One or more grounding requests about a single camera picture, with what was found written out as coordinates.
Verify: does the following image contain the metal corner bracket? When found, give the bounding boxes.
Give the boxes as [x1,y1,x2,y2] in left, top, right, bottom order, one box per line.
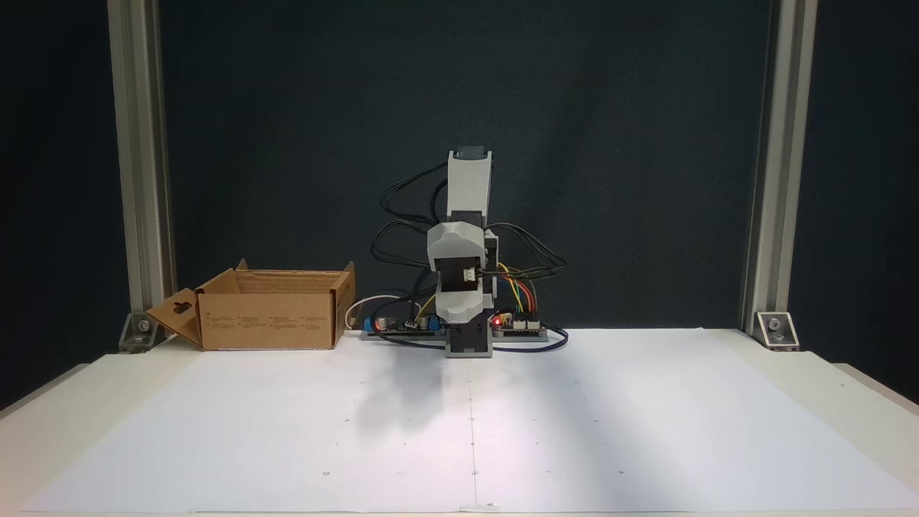
[755,311,801,352]
[118,312,159,354]

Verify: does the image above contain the circuit board with blue parts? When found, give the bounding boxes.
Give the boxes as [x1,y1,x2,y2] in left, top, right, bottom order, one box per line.
[360,315,443,340]

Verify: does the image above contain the white cable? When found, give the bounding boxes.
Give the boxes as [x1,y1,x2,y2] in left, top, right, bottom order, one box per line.
[345,294,404,330]

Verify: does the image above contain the dark looped cable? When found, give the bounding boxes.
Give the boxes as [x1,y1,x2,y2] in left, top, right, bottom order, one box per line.
[372,325,570,353]

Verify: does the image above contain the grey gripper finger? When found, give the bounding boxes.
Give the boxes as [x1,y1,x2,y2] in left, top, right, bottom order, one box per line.
[437,286,484,325]
[427,222,487,274]

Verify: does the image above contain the circuit board with jumper wires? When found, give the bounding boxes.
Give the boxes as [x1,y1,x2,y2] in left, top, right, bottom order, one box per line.
[491,312,551,340]

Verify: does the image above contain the coloured jumper wires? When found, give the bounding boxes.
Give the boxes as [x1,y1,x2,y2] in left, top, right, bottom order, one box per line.
[497,261,540,321]

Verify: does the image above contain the aluminium frame post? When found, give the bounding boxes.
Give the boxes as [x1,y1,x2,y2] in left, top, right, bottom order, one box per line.
[739,0,818,338]
[107,0,177,318]

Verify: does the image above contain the brown cardboard box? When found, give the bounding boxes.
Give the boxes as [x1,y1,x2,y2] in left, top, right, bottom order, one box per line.
[147,259,357,351]

